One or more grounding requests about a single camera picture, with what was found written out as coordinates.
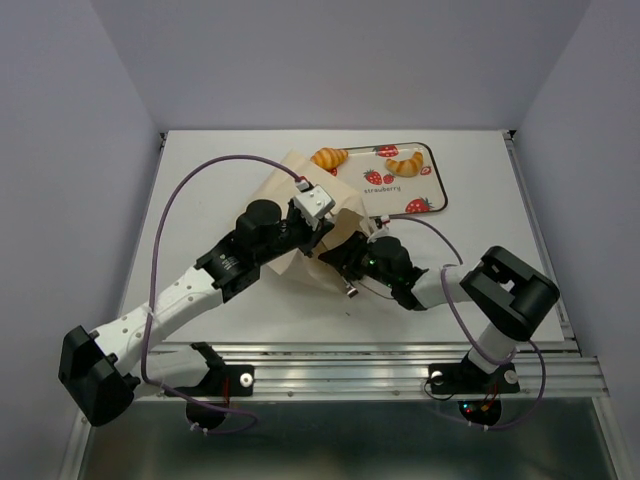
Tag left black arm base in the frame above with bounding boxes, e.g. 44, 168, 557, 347
166, 364, 258, 436

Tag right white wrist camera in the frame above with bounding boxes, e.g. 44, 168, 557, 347
369, 215, 391, 243

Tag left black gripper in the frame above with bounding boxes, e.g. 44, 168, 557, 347
256, 198, 334, 266

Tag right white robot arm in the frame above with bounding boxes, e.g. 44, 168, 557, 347
319, 233, 560, 390

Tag beige paper bag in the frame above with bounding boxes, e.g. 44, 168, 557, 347
250, 150, 376, 293

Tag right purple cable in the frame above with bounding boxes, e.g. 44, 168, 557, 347
384, 214, 547, 432

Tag metal tongs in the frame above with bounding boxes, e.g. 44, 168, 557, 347
343, 280, 359, 298

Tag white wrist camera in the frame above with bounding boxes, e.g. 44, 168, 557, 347
369, 215, 391, 243
293, 185, 335, 228

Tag fake croissant bread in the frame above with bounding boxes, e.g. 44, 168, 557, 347
385, 151, 424, 178
311, 147, 349, 171

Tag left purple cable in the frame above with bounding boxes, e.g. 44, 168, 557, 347
140, 154, 307, 434

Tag aluminium mounting rail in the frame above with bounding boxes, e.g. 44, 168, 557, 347
82, 341, 611, 404

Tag purple cable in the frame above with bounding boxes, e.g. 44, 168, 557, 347
140, 154, 307, 434
384, 214, 547, 432

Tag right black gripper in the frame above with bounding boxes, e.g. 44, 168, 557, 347
319, 229, 396, 288

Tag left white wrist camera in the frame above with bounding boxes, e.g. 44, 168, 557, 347
293, 185, 335, 228

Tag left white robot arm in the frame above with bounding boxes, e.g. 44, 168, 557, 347
58, 191, 335, 426

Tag strawberry print tray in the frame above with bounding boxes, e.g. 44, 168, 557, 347
329, 142, 448, 216

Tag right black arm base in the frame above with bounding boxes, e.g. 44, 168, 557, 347
423, 360, 520, 427

